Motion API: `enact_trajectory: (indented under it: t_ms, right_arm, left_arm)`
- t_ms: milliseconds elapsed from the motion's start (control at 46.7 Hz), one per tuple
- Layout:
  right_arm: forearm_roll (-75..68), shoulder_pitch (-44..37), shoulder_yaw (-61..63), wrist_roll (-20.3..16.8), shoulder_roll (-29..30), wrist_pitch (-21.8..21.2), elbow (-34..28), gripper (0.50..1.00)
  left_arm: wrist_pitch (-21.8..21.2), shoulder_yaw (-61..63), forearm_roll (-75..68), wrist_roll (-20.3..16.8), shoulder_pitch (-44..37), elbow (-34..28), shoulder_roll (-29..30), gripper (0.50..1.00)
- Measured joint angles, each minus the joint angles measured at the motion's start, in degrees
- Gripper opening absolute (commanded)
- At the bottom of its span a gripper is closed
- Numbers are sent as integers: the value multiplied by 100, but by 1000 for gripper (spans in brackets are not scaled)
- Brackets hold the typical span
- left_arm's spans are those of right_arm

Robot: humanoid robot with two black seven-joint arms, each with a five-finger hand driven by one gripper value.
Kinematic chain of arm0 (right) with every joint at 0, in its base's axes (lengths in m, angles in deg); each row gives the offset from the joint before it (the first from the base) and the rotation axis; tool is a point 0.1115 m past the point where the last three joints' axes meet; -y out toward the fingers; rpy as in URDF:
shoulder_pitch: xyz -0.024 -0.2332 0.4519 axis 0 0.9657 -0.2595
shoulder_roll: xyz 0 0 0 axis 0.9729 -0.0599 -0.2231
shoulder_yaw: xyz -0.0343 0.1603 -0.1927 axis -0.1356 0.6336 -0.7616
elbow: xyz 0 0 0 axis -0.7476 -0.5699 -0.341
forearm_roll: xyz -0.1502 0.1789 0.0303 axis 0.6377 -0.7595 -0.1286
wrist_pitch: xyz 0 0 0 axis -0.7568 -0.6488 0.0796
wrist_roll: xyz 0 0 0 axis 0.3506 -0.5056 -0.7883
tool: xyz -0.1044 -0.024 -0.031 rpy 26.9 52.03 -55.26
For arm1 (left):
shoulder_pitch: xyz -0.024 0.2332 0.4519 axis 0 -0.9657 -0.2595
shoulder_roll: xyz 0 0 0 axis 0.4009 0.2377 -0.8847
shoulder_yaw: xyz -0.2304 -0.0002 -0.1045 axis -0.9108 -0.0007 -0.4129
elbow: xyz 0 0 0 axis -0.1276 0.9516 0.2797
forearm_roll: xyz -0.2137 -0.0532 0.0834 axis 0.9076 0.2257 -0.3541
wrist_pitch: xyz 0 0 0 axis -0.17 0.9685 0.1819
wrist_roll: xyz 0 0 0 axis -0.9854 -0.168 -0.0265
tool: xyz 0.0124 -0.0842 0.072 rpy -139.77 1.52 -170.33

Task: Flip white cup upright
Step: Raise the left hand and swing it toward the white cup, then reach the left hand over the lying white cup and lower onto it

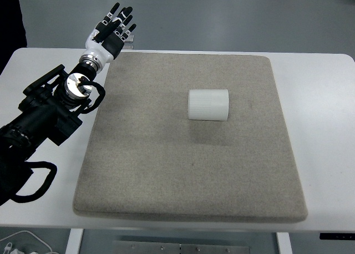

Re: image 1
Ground white table leg left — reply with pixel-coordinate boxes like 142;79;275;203
65;228;84;254

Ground white ribbed cup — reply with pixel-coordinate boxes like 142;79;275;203
187;89;229;121

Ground black desk control panel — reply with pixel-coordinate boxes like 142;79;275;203
319;233;355;241

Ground metal bracket behind table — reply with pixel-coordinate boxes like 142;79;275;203
123;34;134;50

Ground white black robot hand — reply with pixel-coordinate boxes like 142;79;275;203
79;2;136;71

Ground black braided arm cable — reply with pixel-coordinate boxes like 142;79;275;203
11;160;59;204

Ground white table leg right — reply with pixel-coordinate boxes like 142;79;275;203
276;232;293;254

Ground white table leg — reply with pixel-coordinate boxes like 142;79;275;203
276;232;293;254
65;228;84;254

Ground white cable on floor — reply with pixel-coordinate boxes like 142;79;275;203
0;230;53;254

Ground beige felt mat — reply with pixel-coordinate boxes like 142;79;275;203
73;52;308;223

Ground metal table base plate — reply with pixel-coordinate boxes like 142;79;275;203
112;241;250;254

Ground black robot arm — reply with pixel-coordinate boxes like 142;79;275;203
1;4;136;204

